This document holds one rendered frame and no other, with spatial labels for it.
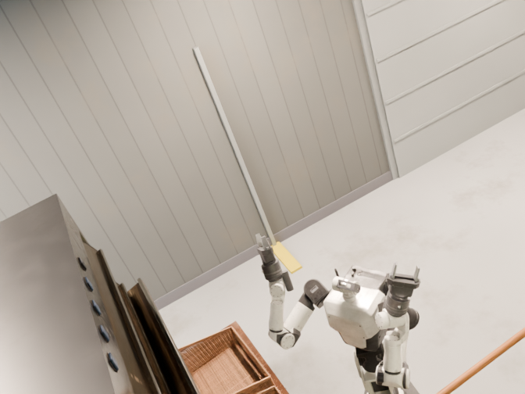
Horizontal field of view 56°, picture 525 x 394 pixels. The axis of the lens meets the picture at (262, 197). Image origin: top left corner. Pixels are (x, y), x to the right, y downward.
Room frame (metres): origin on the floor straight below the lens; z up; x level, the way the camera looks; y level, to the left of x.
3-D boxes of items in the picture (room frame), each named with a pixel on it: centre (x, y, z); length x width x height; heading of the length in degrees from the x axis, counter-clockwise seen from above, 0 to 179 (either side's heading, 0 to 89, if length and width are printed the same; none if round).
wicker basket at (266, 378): (2.18, 0.65, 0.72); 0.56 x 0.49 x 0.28; 19
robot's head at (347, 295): (1.68, -0.20, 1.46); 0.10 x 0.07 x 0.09; 42
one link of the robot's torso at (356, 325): (1.71, -0.25, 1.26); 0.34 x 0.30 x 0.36; 42
